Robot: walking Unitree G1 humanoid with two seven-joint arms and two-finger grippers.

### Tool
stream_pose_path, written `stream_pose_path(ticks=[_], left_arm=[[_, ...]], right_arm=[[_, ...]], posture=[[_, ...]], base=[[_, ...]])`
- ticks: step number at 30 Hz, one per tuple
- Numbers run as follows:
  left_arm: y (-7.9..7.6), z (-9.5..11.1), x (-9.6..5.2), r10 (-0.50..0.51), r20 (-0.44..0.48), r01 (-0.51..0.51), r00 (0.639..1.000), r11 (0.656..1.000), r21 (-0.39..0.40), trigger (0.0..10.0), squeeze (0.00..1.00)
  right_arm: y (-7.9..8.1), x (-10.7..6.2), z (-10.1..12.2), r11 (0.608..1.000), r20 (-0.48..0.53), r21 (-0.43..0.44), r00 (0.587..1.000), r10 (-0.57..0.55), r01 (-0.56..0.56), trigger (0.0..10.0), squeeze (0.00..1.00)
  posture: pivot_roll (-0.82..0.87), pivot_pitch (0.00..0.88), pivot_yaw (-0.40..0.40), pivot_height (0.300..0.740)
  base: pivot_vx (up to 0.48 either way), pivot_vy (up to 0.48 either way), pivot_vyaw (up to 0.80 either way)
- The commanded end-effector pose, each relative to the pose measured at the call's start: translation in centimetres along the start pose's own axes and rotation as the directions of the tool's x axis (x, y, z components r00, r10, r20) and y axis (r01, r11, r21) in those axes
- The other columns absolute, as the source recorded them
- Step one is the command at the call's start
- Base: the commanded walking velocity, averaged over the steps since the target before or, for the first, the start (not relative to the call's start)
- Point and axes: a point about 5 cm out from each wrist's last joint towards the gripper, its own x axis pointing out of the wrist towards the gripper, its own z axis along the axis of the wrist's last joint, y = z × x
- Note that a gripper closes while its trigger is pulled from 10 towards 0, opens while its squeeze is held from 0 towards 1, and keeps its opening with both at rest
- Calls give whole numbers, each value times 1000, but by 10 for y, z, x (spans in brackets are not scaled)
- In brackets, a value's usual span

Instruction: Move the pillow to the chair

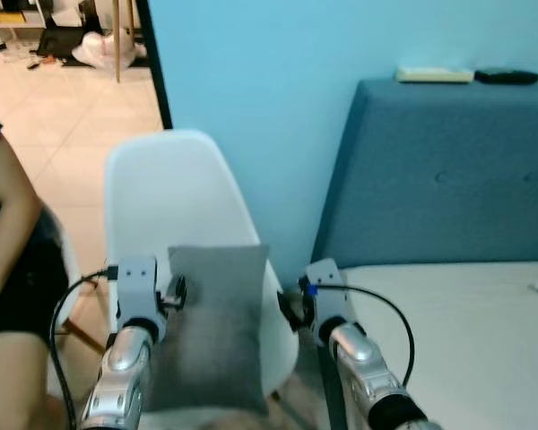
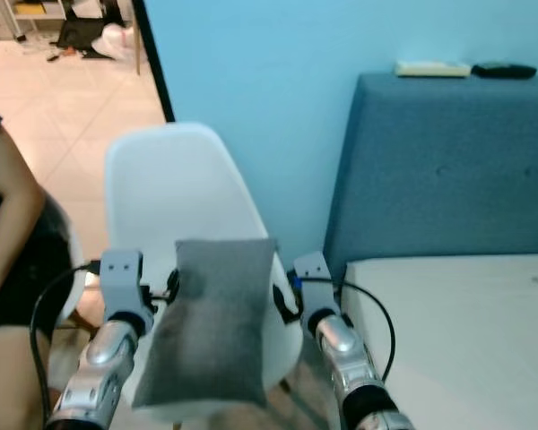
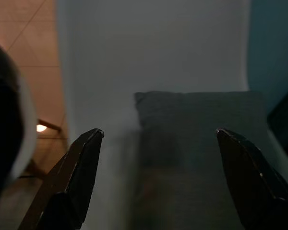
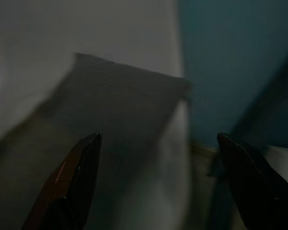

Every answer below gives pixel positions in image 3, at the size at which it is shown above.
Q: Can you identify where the grey seat cushion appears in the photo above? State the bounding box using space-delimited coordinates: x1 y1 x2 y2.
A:
133 91 269 230

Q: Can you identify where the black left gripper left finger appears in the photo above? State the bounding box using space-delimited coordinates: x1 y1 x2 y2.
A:
18 128 104 230

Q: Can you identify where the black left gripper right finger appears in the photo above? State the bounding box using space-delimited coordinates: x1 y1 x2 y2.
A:
215 128 288 230

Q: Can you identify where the dark rounded white-rimmed object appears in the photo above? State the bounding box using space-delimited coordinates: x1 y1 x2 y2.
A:
0 35 38 230

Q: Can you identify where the brown wooden furniture frame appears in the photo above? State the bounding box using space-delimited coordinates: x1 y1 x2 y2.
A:
24 118 63 183

